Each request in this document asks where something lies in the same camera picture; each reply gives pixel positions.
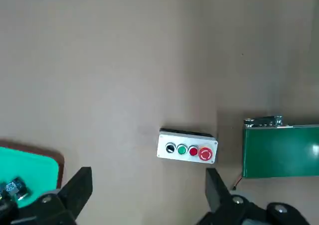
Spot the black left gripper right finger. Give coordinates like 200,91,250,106
196,168,315,225

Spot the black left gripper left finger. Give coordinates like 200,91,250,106
14,167,94,225

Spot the grey push-button control box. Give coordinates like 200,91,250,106
157,128,219,165

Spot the green tray holding spare parts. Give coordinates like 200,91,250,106
0,146,59,209

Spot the spare push-button part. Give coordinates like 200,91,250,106
0,182,12,206
4,176,30,201

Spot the green belt conveyor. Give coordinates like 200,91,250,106
242,114,319,179

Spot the red-black conveyor cable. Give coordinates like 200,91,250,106
232,177,243,191

